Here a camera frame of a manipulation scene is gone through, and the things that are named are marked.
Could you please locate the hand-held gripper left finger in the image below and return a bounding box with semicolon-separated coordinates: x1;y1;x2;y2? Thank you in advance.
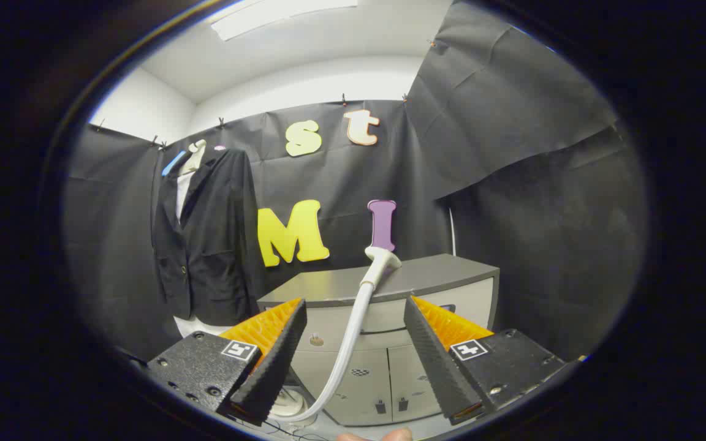
146;298;308;427

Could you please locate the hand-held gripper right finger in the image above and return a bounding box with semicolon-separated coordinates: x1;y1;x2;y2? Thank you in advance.
403;296;568;426

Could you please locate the white garment steamer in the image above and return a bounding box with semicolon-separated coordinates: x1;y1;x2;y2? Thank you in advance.
267;246;403;423

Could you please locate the black suit jacket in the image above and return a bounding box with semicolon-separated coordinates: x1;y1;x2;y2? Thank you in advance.
152;147;268;326

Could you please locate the white shirt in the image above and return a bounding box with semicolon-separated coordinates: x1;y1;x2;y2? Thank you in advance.
173;171;231;339

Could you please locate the grey cabinet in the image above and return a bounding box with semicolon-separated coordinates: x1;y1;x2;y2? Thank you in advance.
257;254;501;428

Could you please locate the black backdrop cloth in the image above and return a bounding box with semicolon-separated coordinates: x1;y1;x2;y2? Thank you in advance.
62;0;648;362

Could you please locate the ceiling light panel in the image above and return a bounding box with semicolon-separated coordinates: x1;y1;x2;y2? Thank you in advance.
209;0;360;42

